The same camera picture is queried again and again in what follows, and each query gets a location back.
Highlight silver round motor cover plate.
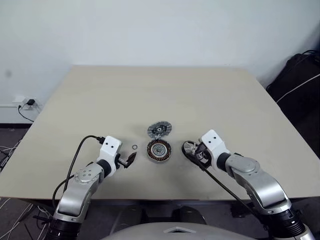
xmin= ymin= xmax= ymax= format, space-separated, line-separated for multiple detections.
xmin=147 ymin=120 xmax=171 ymax=139

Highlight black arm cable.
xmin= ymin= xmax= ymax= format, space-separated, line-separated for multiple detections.
xmin=198 ymin=161 xmax=266 ymax=240
xmin=51 ymin=135 xmax=106 ymax=210

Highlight dark rounded shape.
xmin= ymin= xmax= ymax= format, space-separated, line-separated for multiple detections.
xmin=172 ymin=203 xmax=209 ymax=225

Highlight white power strip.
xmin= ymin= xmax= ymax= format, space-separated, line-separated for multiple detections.
xmin=11 ymin=94 xmax=43 ymax=111

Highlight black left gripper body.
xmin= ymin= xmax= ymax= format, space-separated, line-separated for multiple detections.
xmin=115 ymin=152 xmax=130 ymax=170

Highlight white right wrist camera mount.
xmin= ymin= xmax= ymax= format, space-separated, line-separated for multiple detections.
xmin=200 ymin=129 xmax=231 ymax=173

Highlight thin loose floor wires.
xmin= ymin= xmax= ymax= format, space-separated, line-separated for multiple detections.
xmin=0 ymin=138 xmax=23 ymax=174

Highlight motor stator with copper windings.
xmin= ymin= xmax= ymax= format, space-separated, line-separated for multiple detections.
xmin=146 ymin=139 xmax=173 ymax=164

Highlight black power cord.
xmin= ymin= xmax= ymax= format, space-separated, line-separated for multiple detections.
xmin=17 ymin=103 xmax=35 ymax=124

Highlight white tangled floor wires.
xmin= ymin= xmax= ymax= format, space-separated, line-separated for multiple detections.
xmin=0 ymin=196 xmax=55 ymax=240

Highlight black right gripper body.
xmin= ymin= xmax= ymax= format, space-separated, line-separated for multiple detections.
xmin=192 ymin=143 xmax=214 ymax=168

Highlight grey robot torso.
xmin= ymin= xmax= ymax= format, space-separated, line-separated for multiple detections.
xmin=106 ymin=216 xmax=255 ymax=240

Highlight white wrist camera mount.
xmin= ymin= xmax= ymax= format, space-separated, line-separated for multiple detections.
xmin=99 ymin=135 xmax=123 ymax=177
xmin=200 ymin=129 xmax=231 ymax=173

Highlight black bag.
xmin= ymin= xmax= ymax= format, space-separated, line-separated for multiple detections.
xmin=265 ymin=50 xmax=320 ymax=121

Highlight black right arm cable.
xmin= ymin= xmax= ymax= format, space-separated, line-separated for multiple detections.
xmin=198 ymin=161 xmax=266 ymax=240

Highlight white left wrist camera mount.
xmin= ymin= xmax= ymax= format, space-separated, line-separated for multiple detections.
xmin=99 ymin=135 xmax=123 ymax=177

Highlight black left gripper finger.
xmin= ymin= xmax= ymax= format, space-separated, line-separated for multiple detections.
xmin=124 ymin=152 xmax=138 ymax=169
xmin=124 ymin=151 xmax=138 ymax=167

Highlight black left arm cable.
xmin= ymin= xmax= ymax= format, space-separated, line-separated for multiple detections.
xmin=51 ymin=135 xmax=106 ymax=210

